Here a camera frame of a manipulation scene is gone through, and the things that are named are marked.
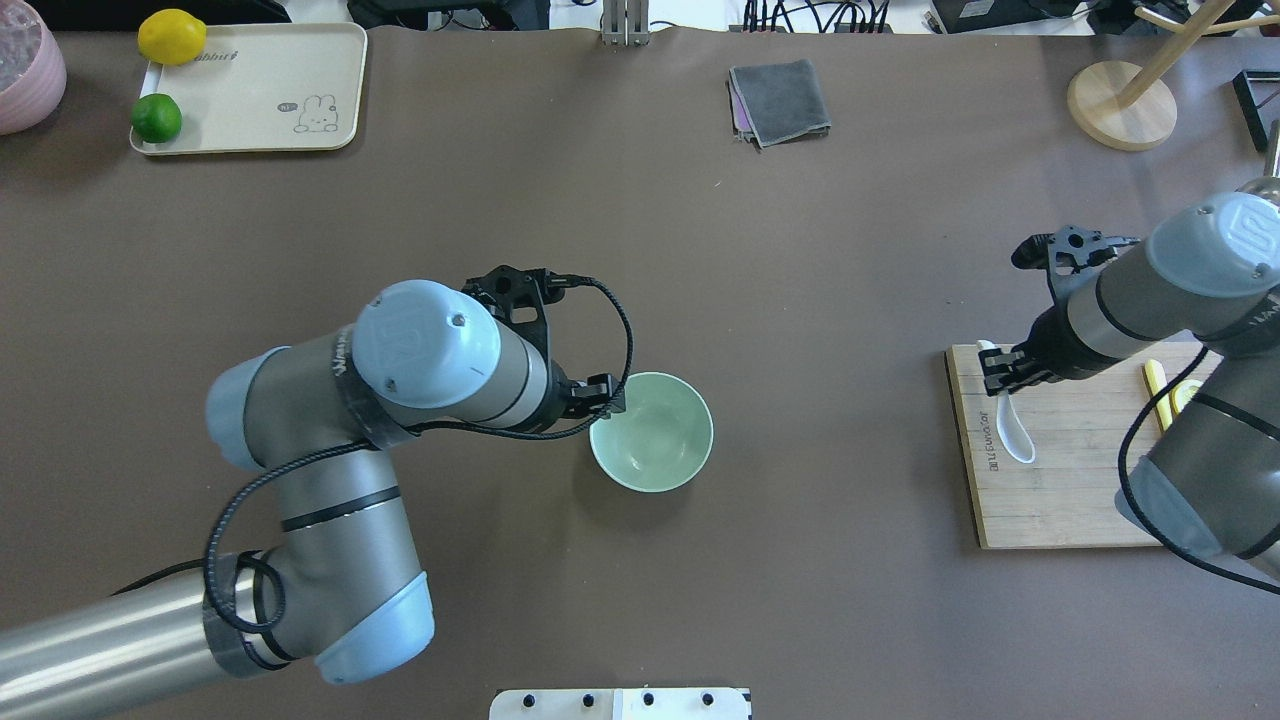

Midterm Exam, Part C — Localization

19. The pink bowl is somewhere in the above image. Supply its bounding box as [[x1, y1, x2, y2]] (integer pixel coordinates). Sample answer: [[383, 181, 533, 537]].
[[1, 1, 67, 136]]

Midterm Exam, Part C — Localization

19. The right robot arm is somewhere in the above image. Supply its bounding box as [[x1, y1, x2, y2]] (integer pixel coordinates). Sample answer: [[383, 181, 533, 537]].
[[977, 177, 1279, 593]]

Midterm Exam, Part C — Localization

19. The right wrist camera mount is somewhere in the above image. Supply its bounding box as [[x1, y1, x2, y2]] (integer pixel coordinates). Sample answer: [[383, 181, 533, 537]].
[[1010, 225, 1143, 274]]

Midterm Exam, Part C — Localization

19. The aluminium frame post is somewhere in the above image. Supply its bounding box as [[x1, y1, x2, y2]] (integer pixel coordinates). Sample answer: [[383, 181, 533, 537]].
[[600, 0, 652, 47]]

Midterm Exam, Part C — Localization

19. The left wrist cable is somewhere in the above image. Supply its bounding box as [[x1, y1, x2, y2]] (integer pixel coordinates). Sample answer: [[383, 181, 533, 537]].
[[204, 275, 635, 635]]

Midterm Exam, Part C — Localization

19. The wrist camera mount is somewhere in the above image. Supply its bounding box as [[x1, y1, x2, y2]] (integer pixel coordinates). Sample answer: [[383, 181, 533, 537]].
[[1010, 225, 1143, 274], [460, 265, 570, 333]]

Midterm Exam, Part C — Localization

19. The wrist cable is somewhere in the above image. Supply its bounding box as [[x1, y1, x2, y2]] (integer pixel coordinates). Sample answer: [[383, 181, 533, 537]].
[[204, 275, 635, 635], [1116, 350, 1280, 600]]

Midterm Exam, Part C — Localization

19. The white ceramic spoon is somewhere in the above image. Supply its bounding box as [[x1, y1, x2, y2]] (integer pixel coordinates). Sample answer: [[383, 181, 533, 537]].
[[975, 340, 1037, 464]]

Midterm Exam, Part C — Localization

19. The lemon slice near handle end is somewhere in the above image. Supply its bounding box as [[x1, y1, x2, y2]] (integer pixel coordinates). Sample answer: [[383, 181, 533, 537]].
[[1167, 378, 1202, 416]]

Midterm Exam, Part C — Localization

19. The yellow plastic knife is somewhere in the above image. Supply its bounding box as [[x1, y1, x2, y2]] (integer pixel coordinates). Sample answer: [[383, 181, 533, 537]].
[[1143, 357, 1175, 432]]

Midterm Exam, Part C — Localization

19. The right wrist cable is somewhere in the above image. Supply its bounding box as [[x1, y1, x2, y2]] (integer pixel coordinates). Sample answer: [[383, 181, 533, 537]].
[[1116, 350, 1280, 600]]

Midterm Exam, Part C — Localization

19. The grey folded cloth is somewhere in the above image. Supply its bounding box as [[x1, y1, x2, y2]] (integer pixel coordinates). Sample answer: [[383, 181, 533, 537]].
[[727, 59, 832, 149]]

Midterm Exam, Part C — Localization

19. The green ceramic bowl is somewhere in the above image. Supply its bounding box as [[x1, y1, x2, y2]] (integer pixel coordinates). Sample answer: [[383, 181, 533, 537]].
[[589, 372, 716, 493]]

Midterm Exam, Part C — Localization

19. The wooden mug tree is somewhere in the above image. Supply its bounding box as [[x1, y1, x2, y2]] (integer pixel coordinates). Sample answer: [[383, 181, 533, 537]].
[[1066, 1, 1279, 152]]

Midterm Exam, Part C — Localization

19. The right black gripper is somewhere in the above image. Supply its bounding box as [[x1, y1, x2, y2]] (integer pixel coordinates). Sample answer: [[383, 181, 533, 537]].
[[980, 310, 1085, 397]]

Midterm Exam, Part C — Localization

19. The yellow lemon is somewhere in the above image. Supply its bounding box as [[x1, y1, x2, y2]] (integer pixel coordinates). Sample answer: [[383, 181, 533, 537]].
[[136, 8, 209, 67]]

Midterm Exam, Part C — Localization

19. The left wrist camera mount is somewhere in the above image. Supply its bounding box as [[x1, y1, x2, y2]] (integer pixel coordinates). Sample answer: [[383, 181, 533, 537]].
[[460, 265, 570, 333]]

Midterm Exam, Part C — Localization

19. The green lime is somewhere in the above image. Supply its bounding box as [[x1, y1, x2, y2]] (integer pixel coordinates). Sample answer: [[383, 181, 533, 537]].
[[131, 94, 184, 143]]

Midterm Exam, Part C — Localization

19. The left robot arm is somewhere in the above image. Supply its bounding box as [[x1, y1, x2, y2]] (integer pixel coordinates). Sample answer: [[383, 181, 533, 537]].
[[3, 266, 628, 719]]

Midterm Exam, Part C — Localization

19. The bamboo cutting board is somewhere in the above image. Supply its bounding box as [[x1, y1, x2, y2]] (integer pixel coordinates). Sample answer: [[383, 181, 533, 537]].
[[945, 345, 1156, 550]]

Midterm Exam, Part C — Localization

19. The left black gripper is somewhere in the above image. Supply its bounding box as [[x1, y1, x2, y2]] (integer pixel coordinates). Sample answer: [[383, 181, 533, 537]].
[[545, 368, 626, 423]]

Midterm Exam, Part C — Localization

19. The beige tray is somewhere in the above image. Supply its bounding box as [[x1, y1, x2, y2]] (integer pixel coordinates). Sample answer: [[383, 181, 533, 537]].
[[129, 22, 369, 156]]

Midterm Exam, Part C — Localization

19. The steel scoop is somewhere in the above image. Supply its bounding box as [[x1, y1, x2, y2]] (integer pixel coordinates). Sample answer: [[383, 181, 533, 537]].
[[1236, 119, 1280, 208]]

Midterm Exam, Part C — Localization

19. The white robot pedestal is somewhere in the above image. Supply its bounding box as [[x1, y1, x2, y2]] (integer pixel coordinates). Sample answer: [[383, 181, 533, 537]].
[[488, 685, 754, 719]]

